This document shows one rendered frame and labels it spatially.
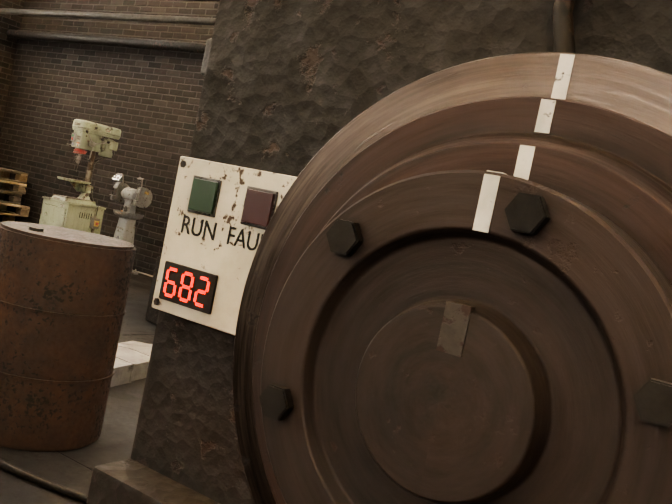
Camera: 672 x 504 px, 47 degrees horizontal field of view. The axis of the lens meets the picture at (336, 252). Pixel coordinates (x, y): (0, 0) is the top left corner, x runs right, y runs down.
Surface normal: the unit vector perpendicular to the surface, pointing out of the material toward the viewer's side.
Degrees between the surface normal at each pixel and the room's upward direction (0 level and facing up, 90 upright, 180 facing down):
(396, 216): 90
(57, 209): 90
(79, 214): 90
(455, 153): 90
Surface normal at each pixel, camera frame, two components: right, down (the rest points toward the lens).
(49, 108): -0.54, -0.07
